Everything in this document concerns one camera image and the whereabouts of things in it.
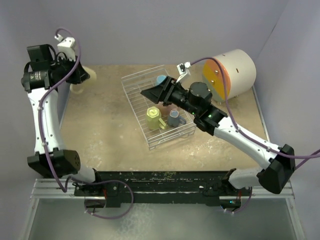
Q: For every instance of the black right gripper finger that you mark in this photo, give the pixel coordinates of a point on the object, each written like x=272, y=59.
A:
x=167, y=81
x=155, y=94

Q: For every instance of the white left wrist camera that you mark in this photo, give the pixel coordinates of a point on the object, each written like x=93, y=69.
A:
x=66, y=45

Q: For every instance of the yellow-green faceted mug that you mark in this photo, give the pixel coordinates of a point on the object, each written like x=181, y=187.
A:
x=153, y=118

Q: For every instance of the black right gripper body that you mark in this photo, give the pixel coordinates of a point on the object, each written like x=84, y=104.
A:
x=176, y=96

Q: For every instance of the white wire dish rack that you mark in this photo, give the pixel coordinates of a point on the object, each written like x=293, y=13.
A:
x=132, y=85

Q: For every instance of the round cream drawer cabinet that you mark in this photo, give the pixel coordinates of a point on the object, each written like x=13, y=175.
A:
x=239, y=71

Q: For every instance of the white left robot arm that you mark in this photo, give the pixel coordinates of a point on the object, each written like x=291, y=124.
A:
x=45, y=71

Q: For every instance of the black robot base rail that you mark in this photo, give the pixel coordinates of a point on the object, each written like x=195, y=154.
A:
x=209, y=188

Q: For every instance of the light blue mug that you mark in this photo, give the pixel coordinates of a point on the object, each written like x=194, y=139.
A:
x=160, y=79

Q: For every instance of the pink faceted mug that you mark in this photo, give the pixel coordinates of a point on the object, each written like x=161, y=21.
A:
x=165, y=108

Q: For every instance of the grey-blue small mug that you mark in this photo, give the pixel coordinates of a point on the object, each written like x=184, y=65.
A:
x=174, y=119

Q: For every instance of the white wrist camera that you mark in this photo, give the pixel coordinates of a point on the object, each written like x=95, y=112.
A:
x=183, y=70
x=66, y=45

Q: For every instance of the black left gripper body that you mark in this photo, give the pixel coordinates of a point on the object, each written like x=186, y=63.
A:
x=63, y=68

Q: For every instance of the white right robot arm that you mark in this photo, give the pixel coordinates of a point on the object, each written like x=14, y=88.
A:
x=276, y=164

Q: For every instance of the pale yellow round mug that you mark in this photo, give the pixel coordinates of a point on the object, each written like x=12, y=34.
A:
x=80, y=88

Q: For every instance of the aluminium frame rail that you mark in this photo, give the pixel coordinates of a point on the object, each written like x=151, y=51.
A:
x=55, y=215

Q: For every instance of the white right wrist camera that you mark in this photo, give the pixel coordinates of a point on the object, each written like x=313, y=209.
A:
x=183, y=70

